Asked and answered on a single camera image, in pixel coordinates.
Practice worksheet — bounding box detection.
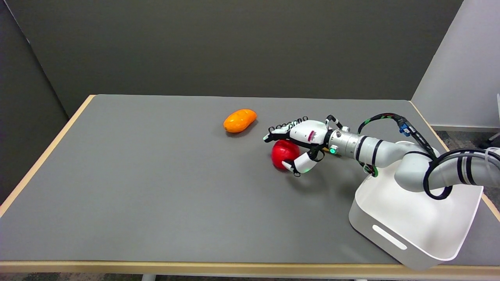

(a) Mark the thick black looping cable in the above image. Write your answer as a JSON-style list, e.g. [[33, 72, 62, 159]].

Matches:
[[423, 148, 500, 201]]

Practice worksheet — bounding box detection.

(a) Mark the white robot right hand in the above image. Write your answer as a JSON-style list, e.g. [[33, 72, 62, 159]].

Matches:
[[263, 117, 333, 177]]

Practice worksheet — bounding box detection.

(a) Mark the short black wrist wire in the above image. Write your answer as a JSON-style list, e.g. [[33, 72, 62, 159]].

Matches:
[[326, 114, 345, 132]]

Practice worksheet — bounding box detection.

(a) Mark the white plastic basket with handles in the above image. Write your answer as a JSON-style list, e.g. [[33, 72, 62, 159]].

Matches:
[[348, 141, 484, 271]]

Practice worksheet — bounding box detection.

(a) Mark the grey table mat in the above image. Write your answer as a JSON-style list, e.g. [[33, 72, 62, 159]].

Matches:
[[0, 94, 500, 265]]

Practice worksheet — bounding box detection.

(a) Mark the orange mango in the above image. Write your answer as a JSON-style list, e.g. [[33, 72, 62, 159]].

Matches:
[[223, 109, 258, 133]]

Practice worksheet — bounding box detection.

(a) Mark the red apple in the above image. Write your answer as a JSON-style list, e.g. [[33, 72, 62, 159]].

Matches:
[[271, 140, 301, 171]]

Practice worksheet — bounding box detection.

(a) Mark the black green-marked robot cable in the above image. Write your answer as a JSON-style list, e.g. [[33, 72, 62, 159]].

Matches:
[[358, 113, 439, 178]]

